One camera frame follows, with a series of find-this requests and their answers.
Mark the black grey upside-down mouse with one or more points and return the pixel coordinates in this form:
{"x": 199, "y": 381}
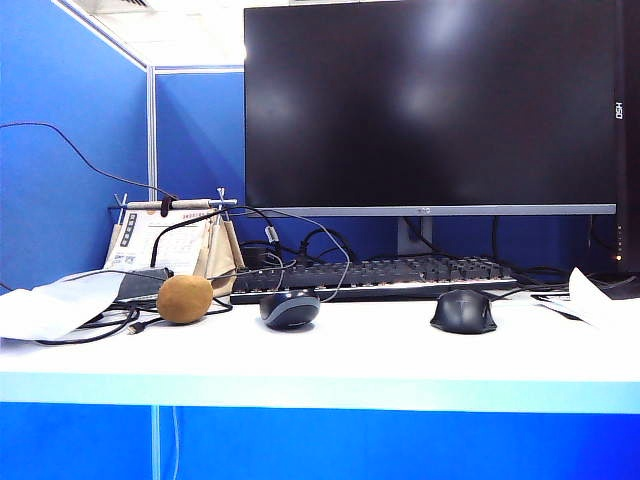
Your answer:
{"x": 289, "y": 310}

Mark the black computer mouse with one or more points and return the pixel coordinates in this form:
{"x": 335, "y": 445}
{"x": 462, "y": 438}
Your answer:
{"x": 462, "y": 312}

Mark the black mechanical keyboard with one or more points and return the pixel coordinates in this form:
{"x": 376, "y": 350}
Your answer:
{"x": 380, "y": 277}

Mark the silver monitor stand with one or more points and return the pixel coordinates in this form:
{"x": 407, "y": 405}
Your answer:
{"x": 415, "y": 235}

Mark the beige desk calendar stand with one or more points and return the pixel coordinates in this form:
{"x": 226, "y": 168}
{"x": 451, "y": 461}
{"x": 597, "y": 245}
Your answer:
{"x": 220, "y": 250}

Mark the large black monitor silver-edged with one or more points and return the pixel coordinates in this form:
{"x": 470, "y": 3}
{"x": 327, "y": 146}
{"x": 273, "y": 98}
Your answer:
{"x": 430, "y": 105}

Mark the black power adapter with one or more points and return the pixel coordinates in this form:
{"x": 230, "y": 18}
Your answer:
{"x": 142, "y": 285}

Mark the white paper sheet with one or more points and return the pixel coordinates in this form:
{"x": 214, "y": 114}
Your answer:
{"x": 585, "y": 297}

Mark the white paper left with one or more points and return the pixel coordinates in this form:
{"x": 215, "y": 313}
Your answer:
{"x": 55, "y": 307}

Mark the black HSD monitor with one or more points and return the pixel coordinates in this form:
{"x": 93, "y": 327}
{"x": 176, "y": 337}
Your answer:
{"x": 629, "y": 150}

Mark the aluminium partition post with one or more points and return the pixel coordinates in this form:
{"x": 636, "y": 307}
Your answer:
{"x": 152, "y": 135}

